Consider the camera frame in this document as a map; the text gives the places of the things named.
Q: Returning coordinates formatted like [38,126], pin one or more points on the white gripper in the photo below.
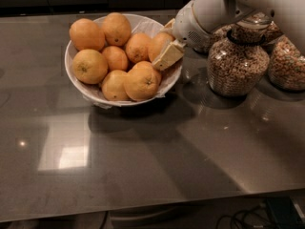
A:
[188,27]

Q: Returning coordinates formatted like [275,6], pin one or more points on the orange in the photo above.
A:
[112,86]
[148,66]
[90,66]
[141,84]
[137,47]
[157,44]
[86,34]
[117,29]

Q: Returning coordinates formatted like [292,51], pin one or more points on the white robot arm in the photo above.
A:
[289,15]

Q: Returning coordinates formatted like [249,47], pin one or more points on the white bowl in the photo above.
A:
[93,94]

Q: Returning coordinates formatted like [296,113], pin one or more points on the orange centre small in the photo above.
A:
[116,58]

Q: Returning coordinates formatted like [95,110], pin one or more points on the black box under table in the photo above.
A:
[284,214]

